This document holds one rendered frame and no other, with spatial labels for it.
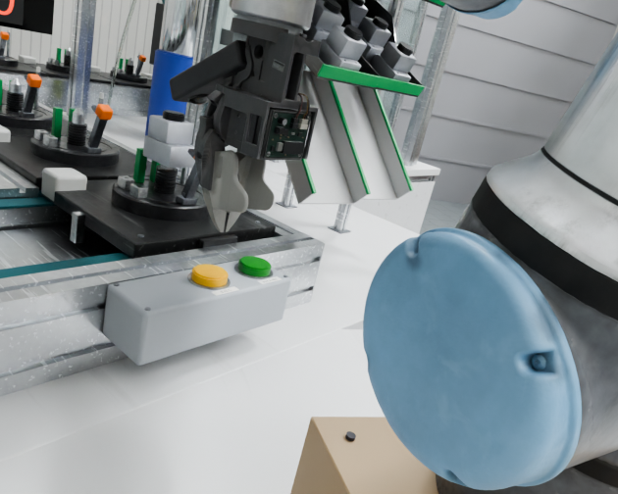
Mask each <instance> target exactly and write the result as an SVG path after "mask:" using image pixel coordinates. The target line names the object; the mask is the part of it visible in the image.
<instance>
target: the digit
mask: <svg viewBox="0 0 618 494"><path fill-rule="evenodd" d="M23 19H24V0H0V22H4V23H9V24H15V25H23Z"/></svg>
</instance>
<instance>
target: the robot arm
mask: <svg viewBox="0 0 618 494"><path fill-rule="evenodd" d="M315 3H316V0H232V7H231V9H232V11H233V12H234V13H235V14H237V15H236V18H232V25H231V32H236V33H240V34H244V35H247V39H246V42H245V41H241V40H236V41H234V42H233V43H231V44H229V45H228V46H226V47H224V48H223V49H221V50H219V51H217V52H216V53H214V54H212V55H211V56H209V57H207V58H205V59H204V60H202V61H200V62H199V63H197V64H195V65H194V66H192V67H190V68H188V69H187V70H185V71H183V72H182V73H180V74H178V75H176V76H174V77H172V78H171V79H170V87H171V93H172V98H173V100H175V101H180V102H187V103H191V104H195V105H201V104H207V103H208V105H207V107H206V110H205V114H204V116H200V118H199V119H200V125H199V129H198V132H197V135H196V139H195V145H194V159H195V165H196V169H197V175H198V180H199V184H200V186H201V187H202V192H203V197H204V200H205V203H206V206H207V209H208V212H209V215H210V217H211V220H212V222H213V224H214V225H215V227H216V229H217V230H218V231H220V232H228V231H229V230H230V228H231V227H232V226H233V224H234V223H235V222H236V220H237V219H238V217H239V215H240V214H241V213H244V212H245V211H246V209H252V210H262V211H267V210H269V209H271V208H272V206H273V204H274V199H275V195H274V192H273V191H272V189H271V188H270V187H269V185H268V184H267V183H266V181H265V179H264V173H265V168H266V160H301V159H305V160H307V157H308V153H309V148H310V144H311V139H312V135H313V131H314V126H315V122H316V118H317V114H318V109H319V108H317V107H313V106H310V101H309V98H308V96H307V95H305V94H303V93H298V92H299V87H300V82H301V78H302V74H303V69H304V64H305V59H306V55H311V56H315V57H318V56H319V52H320V47H321V43H322V42H321V41H317V40H313V39H308V38H306V37H307V35H306V34H302V33H303V30H308V29H309V28H310V26H311V22H312V17H313V13H314V8H315ZM298 95H299V96H300V101H298V100H297V96H298ZM302 95H304V96H305V97H306V99H307V102H303V98H302ZM310 122H311V123H310ZM309 124H310V127H309ZM308 129H309V131H308ZM307 133H308V136H307ZM306 138H307V140H306ZM305 142H306V145H305ZM229 145H230V146H232V147H234V148H236V149H237V152H234V151H233V150H227V151H225V147H227V146H229ZM363 345H364V350H365V353H366V356H367V360H368V375H369V377H370V381H371V384H372V387H373V390H374V393H375V396H376V398H377V401H378V403H379V405H380V407H381V409H382V412H383V413H384V415H385V417H386V420H387V422H388V423H389V425H390V427H391V428H392V430H393V431H394V433H395V434H396V436H397V437H398V438H399V440H400V441H401V442H402V443H403V445H404V446H405V447H406V448H407V449H408V450H409V451H410V453H411V454H412V455H413V456H414V457H415V458H416V459H417V460H419V461H420V462H421V463H422V464H423V465H424V466H426V467H427V468H428V469H430V470H431V471H433V472H434V473H435V474H436V480H437V488H438V494H618V31H617V33H616V35H615V36H614V38H613V39H612V41H611V42H610V44H609V45H608V47H607V49H606V50H605V52H604V53H603V55H602V56H601V58H600V60H599V61H598V63H597V64H596V66H595V67H594V69H593V70H592V73H591V74H590V76H589V77H588V79H587V80H586V82H585V84H584V85H583V87H582V88H581V90H580V91H579V93H578V94H577V96H576V98H575V99H574V101H573V102H572V104H571V105H570V107H569V109H568V110H567V112H566V113H565V115H564V116H563V118H562V119H561V121H560V123H559V124H558V126H557V127H556V129H555V130H554V132H553V133H552V134H551V136H550V137H549V139H548V140H547V142H546V143H545V145H544V146H543V147H542V148H541V149H540V150H539V151H538V152H536V153H534V154H533V155H530V156H527V157H523V158H520V159H516V160H512V161H509V162H505V163H502V164H498V165H495V166H493V167H492V168H491V169H490V171H489V172H488V173H487V175H486V177H485V178H484V180H483V182H482V183H481V185H480V187H479V188H478V190H477V192H476V193H475V195H474V196H473V198H472V200H471V202H470V203H469V205H468V207H467V208H466V210H465V211H464V213H463V215H462V216H461V218H460V220H459V221H458V223H457V225H456V226H455V228H452V227H440V228H435V229H431V230H428V231H426V232H424V233H422V234H420V235H419V236H418V237H411V238H408V239H406V240H404V241H403V242H401V243H400V244H398V245H397V246H396V247H395V248H394V249H393V250H392V251H391V252H390V253H389V254H388V255H387V256H386V257H385V259H384V260H383V261H382V263H381V264H380V266H379V268H378V269H377V271H376V273H375V275H374V277H373V280H372V282H371V285H370V288H369V291H368V295H367V299H366V304H365V310H364V318H363Z"/></svg>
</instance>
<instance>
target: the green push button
mask: <svg viewBox="0 0 618 494"><path fill-rule="evenodd" d="M237 267H238V269H239V270H240V271H241V272H243V273H246V274H248V275H252V276H267V275H269V274H270V271H271V267H272V266H271V264H270V263H269V262H268V261H266V260H264V259H262V258H259V257H253V256H246V257H242V258H241V259H239V261H238V266H237Z"/></svg>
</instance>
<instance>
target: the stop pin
mask: <svg viewBox="0 0 618 494"><path fill-rule="evenodd" d="M84 224H85V214H84V213H83V212H73V213H72V225H71V238H70V240H71V241H73V242H74V243H82V242H83V235H84Z"/></svg>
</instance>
